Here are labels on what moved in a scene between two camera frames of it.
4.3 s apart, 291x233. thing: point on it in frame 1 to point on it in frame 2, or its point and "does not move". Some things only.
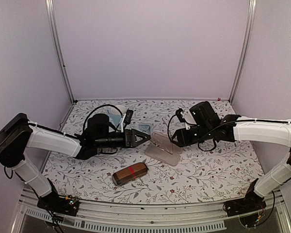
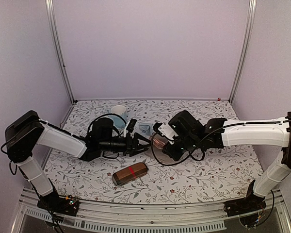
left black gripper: (130, 138) to (132, 144)
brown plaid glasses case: (129, 174) does not move
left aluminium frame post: (49, 7) does not move
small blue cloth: (146, 127) does not move
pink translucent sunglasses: (167, 144) to (159, 141)
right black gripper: (181, 134) to (175, 155)
